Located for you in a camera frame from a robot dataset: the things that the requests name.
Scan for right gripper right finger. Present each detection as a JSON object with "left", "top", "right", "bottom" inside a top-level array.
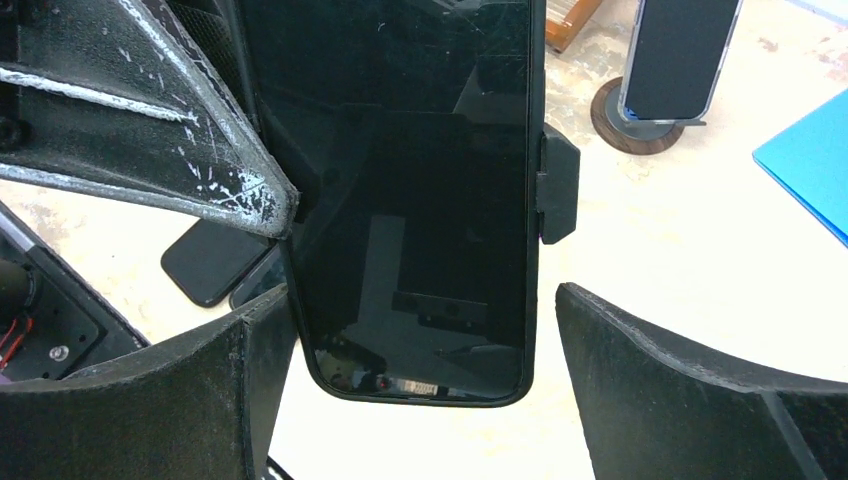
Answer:
[{"left": 556, "top": 283, "right": 847, "bottom": 479}]

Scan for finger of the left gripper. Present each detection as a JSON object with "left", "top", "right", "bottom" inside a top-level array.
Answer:
[{"left": 1, "top": 1, "right": 299, "bottom": 238}]

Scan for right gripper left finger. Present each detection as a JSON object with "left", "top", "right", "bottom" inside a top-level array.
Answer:
[{"left": 1, "top": 285, "right": 297, "bottom": 479}]

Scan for black phone from silver stand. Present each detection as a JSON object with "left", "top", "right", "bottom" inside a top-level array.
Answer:
[{"left": 160, "top": 220, "right": 271, "bottom": 308}]

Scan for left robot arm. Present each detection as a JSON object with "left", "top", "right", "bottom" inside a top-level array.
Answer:
[{"left": 1, "top": 1, "right": 299, "bottom": 381}]

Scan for blue foam mat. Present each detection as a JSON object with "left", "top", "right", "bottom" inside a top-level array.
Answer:
[{"left": 752, "top": 91, "right": 847, "bottom": 244}]

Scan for orange wooden rack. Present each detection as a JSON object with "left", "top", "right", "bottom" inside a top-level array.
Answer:
[{"left": 545, "top": 0, "right": 602, "bottom": 53}]

